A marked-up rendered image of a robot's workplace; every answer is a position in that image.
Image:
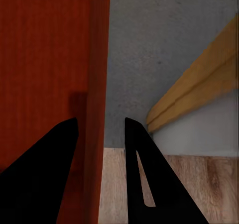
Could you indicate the door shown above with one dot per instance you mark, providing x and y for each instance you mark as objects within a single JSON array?
[{"x": 213, "y": 74}]

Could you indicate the storage box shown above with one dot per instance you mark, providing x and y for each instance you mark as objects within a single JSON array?
[{"x": 53, "y": 67}]

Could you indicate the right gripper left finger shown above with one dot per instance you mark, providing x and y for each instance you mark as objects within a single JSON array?
[{"x": 32, "y": 187}]

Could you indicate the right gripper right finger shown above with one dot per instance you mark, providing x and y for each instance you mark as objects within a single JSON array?
[{"x": 174, "y": 205}]

